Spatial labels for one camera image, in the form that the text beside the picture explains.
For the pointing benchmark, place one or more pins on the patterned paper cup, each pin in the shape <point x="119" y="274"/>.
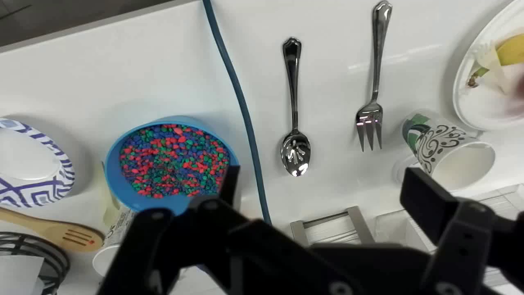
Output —
<point x="443" y="141"/>

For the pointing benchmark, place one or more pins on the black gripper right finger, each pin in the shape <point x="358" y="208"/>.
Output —
<point x="464" y="239"/>

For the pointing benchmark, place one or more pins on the plain white cup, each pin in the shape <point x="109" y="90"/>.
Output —
<point x="109" y="256"/>

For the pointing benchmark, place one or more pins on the metal slotted spoon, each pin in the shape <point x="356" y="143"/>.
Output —
<point x="297" y="152"/>

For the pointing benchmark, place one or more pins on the white foam plate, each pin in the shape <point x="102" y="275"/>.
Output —
<point x="492" y="108"/>

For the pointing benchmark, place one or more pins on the blue patterned paper plate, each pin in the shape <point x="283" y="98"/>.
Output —
<point x="34" y="164"/>

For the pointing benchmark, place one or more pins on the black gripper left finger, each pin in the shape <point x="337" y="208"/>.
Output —
<point x="153" y="246"/>

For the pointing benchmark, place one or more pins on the wooden slotted spatula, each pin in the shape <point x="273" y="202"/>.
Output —
<point x="71" y="236"/>

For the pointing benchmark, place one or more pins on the white plastic fork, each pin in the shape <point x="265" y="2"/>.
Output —
<point x="492" y="61"/>

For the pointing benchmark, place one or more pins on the blue bowl of coloured beads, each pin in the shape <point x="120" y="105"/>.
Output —
<point x="170" y="164"/>

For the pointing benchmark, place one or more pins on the metal fork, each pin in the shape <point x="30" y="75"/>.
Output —
<point x="371" y="116"/>

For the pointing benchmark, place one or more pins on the metal napkin holder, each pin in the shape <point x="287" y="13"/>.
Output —
<point x="361" y="223"/>

